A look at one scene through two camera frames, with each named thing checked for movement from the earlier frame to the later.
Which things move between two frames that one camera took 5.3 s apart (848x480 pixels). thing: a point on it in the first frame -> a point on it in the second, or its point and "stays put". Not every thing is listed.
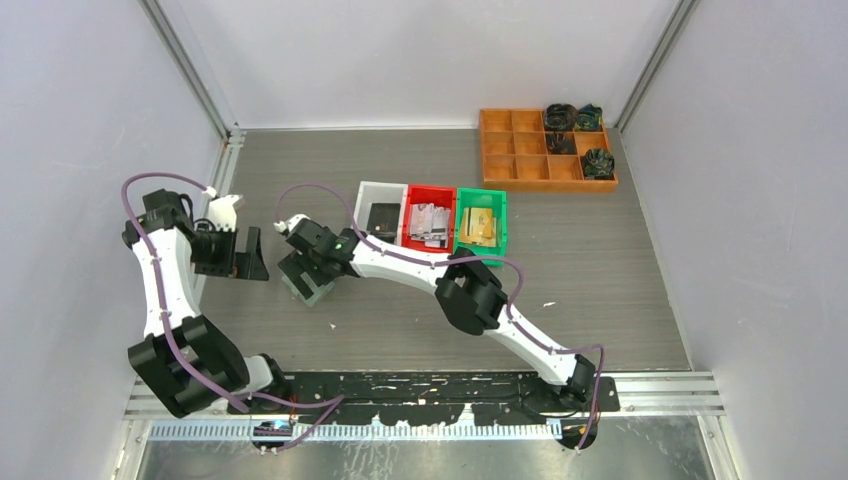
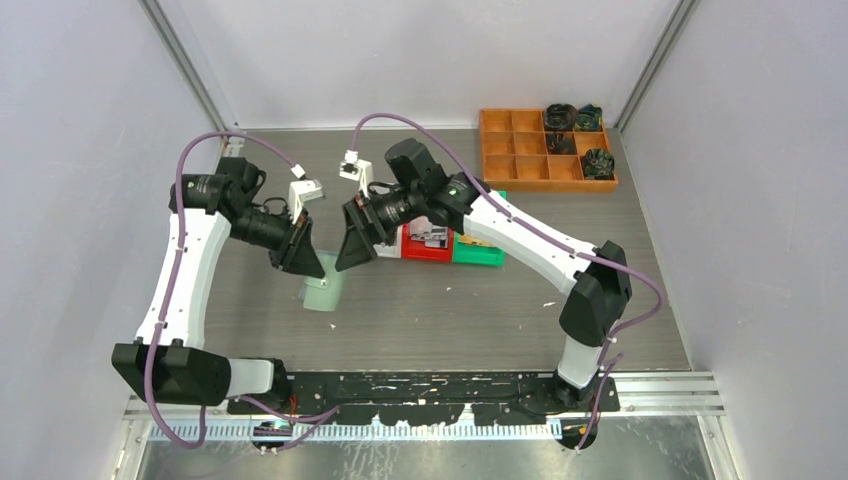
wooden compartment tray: (515, 156) stays put
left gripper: (248, 265) -> (299, 257)
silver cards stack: (430, 224) stays put
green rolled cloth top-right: (590, 118) stays put
